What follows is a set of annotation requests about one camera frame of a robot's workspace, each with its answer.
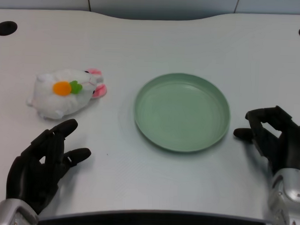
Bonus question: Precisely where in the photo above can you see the dark robot torso panel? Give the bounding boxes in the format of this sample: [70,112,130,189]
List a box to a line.
[36,207,275,225]

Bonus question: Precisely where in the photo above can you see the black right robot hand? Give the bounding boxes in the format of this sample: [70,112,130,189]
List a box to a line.
[231,103,300,177]

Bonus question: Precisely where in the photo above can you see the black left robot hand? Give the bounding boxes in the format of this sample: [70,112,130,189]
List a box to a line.
[5,115,94,218]

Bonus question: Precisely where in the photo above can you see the white rabbit doll with carrot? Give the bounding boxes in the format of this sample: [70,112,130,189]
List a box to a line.
[25,65,109,122]

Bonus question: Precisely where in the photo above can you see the green round plate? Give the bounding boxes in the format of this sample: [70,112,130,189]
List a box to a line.
[132,71,233,156]

